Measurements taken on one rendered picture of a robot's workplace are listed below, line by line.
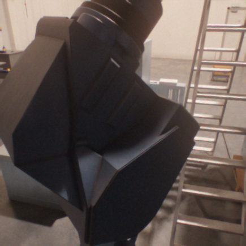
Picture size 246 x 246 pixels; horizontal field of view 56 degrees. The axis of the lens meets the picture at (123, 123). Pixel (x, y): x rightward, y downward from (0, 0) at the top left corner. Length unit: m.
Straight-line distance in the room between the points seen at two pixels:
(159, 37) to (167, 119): 11.02
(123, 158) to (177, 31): 10.98
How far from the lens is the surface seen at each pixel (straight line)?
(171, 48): 11.48
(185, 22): 11.33
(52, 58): 0.46
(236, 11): 11.27
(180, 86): 4.38
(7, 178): 2.97
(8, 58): 7.32
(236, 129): 1.78
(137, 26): 0.56
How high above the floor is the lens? 2.00
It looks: 26 degrees down
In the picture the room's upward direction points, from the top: straight up
